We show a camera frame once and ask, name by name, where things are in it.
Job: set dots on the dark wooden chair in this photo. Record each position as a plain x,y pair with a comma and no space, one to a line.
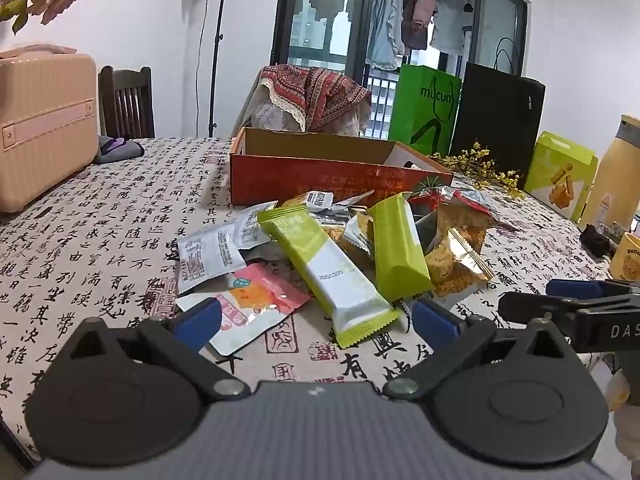
125,105

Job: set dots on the beige armchair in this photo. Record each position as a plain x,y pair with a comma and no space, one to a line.
270,115

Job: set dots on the silver green snack packet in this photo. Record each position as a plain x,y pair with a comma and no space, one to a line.
425,195

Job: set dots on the white hanging shirt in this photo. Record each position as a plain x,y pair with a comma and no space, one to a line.
450,30

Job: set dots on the red patterned throw cloth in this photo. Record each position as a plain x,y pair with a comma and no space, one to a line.
320,90

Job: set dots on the orange cardboard box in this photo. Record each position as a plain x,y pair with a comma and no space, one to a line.
300,180

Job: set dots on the yellow bear mug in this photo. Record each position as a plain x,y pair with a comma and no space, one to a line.
627,260

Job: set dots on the light blue hanging garment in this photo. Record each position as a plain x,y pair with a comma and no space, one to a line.
385,25

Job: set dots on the golden clear snack packet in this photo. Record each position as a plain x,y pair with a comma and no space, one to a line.
450,265

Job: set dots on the plain green snack bar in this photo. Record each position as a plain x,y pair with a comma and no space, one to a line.
400,245

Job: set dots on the black framed glass sliding door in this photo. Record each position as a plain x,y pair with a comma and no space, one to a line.
358,10

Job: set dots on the green paper bag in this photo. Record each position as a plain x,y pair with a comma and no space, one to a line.
425,110

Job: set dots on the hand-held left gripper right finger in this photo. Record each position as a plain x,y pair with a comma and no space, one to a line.
435,325

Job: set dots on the long green white snack bar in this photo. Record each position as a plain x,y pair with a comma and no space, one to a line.
325,270

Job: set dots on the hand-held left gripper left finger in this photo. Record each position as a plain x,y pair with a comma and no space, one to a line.
200,317

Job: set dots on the grey purple pouch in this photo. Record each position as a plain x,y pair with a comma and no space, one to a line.
120,150

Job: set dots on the dark grey snack packet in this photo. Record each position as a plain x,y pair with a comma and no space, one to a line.
425,230

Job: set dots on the red topped clear snack packet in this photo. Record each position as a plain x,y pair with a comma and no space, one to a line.
465,220

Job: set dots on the pink ribbed suitcase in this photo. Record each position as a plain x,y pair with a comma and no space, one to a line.
45,130

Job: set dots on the small black table item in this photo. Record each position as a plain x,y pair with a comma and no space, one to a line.
595,240

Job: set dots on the white grey printed snack packet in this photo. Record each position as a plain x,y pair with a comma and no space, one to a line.
207,255

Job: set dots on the yellow thermos bottle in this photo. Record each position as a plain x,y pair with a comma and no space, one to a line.
617,180

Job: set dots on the black paper bag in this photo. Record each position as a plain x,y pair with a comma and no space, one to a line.
500,125

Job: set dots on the clear cracker packet white label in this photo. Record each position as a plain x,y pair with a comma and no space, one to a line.
317,200

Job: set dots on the person's right hand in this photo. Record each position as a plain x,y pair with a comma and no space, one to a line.
627,430

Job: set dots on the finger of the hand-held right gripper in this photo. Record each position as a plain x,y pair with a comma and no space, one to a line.
575,289
530,307

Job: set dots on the pink hanging jacket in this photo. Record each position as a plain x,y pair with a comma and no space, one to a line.
420,10

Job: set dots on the yellow flower sprig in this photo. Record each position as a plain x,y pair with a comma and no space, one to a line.
475,160

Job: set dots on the green snack carton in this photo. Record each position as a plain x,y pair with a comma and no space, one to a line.
560,180

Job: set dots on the pink orange snack packet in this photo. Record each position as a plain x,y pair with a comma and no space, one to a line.
260,300

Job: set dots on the small silver snack packet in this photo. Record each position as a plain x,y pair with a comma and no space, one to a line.
357,232

